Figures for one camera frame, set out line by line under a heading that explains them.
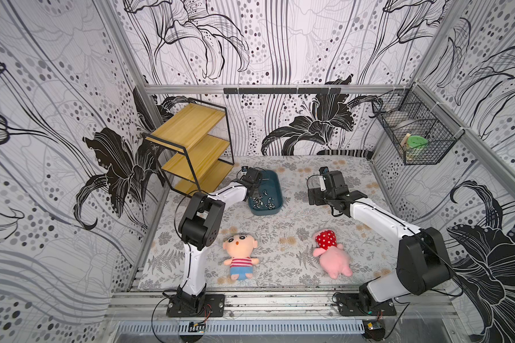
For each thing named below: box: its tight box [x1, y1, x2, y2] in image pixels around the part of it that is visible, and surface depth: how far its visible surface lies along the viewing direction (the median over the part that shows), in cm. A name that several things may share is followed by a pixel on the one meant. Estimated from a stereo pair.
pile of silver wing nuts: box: [252, 189, 276, 211], surface depth 100 cm
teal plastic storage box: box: [248, 169, 284, 216], surface depth 101 cm
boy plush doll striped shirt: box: [222, 227, 260, 281], surface depth 80 cm
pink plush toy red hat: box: [312, 229, 353, 280], surface depth 81 cm
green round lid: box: [406, 135, 429, 148], surface depth 81 cm
